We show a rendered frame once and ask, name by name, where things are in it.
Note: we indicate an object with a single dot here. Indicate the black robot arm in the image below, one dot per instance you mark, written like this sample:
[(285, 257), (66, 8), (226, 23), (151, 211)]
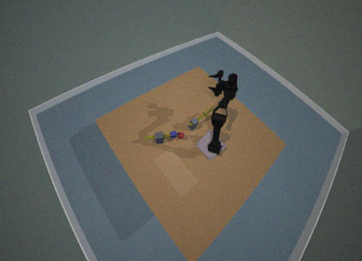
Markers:
[(219, 119)]

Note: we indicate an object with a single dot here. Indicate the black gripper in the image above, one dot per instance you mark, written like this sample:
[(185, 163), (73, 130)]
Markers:
[(219, 75)]

